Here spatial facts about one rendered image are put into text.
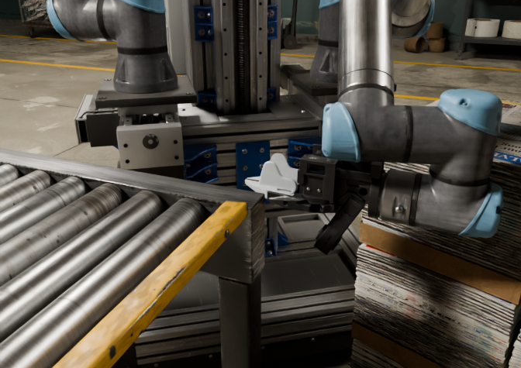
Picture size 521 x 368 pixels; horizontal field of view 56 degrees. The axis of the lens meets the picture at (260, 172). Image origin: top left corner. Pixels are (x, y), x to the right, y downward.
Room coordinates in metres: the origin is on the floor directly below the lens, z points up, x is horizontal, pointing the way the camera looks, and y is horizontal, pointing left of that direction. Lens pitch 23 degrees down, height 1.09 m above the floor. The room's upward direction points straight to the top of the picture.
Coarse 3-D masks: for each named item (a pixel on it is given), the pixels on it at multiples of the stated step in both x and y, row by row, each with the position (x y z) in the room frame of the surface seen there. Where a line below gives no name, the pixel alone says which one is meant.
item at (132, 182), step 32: (0, 160) 0.73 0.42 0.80; (32, 160) 0.73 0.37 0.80; (64, 160) 0.73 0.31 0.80; (128, 192) 0.63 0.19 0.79; (160, 192) 0.61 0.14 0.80; (192, 192) 0.61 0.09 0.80; (224, 192) 0.61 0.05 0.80; (256, 192) 0.61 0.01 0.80; (256, 224) 0.57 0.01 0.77; (224, 256) 0.57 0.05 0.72; (256, 256) 0.57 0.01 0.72
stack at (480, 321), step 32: (512, 128) 0.81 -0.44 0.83; (512, 160) 0.66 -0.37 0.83; (512, 192) 0.64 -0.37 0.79; (384, 224) 0.77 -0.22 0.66; (512, 224) 0.63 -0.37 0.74; (384, 256) 0.76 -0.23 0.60; (480, 256) 0.65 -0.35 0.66; (512, 256) 0.62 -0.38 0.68; (384, 288) 0.76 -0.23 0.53; (416, 288) 0.72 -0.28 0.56; (448, 288) 0.68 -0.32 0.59; (384, 320) 0.75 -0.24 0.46; (416, 320) 0.71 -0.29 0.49; (448, 320) 0.67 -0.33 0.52; (480, 320) 0.64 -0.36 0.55; (512, 320) 0.61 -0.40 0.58; (352, 352) 0.80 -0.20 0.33; (416, 352) 0.71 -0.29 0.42; (448, 352) 0.67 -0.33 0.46; (480, 352) 0.63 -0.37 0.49; (512, 352) 0.60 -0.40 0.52
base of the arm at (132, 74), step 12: (120, 48) 1.12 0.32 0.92; (156, 48) 1.12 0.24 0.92; (120, 60) 1.13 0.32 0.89; (132, 60) 1.11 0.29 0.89; (144, 60) 1.11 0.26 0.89; (156, 60) 1.12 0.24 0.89; (168, 60) 1.15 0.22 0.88; (120, 72) 1.12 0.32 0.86; (132, 72) 1.10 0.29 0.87; (144, 72) 1.10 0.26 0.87; (156, 72) 1.11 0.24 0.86; (168, 72) 1.14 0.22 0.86; (120, 84) 1.10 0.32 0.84; (132, 84) 1.09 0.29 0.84; (144, 84) 1.09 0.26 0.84; (156, 84) 1.10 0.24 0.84; (168, 84) 1.12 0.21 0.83
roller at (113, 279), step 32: (160, 224) 0.52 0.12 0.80; (192, 224) 0.55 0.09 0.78; (128, 256) 0.45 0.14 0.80; (160, 256) 0.48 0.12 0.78; (96, 288) 0.39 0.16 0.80; (128, 288) 0.42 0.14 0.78; (32, 320) 0.35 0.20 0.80; (64, 320) 0.35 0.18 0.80; (96, 320) 0.37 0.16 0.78; (0, 352) 0.31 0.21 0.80; (32, 352) 0.31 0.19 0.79; (64, 352) 0.33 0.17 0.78
